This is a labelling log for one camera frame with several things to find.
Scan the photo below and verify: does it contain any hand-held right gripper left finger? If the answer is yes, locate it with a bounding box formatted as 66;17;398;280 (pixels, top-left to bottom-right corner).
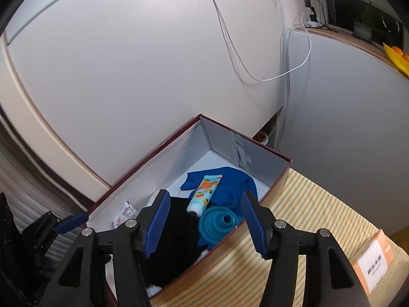
43;189;171;307

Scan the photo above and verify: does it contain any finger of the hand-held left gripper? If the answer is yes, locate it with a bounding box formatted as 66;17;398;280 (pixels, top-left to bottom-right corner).
51;213;90;235

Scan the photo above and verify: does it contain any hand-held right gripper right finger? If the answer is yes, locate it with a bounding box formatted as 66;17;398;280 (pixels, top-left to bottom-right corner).
240;190;369;307

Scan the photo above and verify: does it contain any black cloth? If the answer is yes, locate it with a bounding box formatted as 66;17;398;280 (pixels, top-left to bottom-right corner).
141;196;211;288

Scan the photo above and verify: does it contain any small white sachet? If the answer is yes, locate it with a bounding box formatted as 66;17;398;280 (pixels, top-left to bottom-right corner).
112;201;136;229

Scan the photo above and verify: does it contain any teal silicone funnel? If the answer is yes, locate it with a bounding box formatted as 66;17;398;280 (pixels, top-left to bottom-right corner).
197;206;246;250

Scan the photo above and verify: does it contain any blue towel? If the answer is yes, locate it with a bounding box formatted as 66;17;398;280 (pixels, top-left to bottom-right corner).
179;166;258;210

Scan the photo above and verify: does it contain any printed hand cream tube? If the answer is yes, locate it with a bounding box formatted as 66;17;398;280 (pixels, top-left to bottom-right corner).
186;174;223;215

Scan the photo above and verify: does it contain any dark red cardboard box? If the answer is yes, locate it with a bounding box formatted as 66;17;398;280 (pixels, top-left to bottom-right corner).
86;113;293;307

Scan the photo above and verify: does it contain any white ribbed panel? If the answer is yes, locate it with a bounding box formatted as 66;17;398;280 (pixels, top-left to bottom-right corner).
0;150;79;259

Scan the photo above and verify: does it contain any striped yellow green cloth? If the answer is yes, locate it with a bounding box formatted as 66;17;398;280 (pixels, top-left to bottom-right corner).
150;166;409;307

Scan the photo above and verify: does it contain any red and white bag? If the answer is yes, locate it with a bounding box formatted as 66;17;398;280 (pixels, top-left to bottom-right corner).
252;131;272;146

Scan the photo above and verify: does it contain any orange tissue pack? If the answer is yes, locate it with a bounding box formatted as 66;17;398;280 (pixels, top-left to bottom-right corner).
350;228;395;298

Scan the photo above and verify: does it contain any yellow plastic toy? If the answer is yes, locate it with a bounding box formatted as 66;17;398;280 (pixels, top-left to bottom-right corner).
383;42;409;77

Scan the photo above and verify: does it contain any potted plant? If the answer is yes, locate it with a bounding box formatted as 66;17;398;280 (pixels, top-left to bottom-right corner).
353;3;382;42

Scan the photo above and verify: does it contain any white cable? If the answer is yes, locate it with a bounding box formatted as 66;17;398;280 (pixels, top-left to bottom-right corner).
203;0;312;82

